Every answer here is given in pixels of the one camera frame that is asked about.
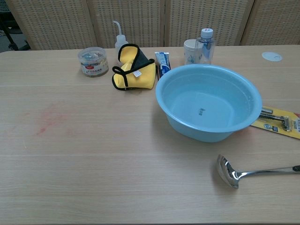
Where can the stainless steel ladle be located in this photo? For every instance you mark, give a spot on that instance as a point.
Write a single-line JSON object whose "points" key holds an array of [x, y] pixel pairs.
{"points": [[226, 171]]}

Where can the light blue plastic basin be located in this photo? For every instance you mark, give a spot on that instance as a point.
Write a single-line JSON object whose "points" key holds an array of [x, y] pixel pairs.
{"points": [[182, 122]]}

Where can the clear plastic water bottle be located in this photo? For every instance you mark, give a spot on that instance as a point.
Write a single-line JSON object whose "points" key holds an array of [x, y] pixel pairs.
{"points": [[207, 50]]}

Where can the yellow black-trimmed cloth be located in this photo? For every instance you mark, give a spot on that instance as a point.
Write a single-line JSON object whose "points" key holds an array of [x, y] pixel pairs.
{"points": [[140, 78]]}

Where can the blue white toothpaste tube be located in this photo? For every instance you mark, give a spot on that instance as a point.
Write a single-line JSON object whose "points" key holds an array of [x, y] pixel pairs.
{"points": [[162, 61]]}

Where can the white paper cup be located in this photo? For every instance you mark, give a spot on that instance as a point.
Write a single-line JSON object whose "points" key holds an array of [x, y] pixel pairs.
{"points": [[189, 52]]}

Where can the translucent squeeze wash bottle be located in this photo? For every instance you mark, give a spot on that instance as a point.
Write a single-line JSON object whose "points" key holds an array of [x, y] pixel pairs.
{"points": [[119, 44]]}

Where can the clear jar of binder clips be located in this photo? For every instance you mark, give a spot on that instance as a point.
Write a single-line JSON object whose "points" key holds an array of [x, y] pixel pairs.
{"points": [[93, 63]]}

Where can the wooden rattan folding screen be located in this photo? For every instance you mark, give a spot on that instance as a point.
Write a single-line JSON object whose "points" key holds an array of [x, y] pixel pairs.
{"points": [[145, 21]]}

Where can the yellow carded razor package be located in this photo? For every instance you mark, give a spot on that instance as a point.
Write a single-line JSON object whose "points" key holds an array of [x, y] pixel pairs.
{"points": [[276, 122]]}

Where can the white round table disc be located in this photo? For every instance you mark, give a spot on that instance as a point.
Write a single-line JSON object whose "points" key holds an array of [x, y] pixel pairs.
{"points": [[272, 56]]}

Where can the black tripod stand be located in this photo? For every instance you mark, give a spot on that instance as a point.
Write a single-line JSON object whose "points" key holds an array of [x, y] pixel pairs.
{"points": [[11, 39]]}

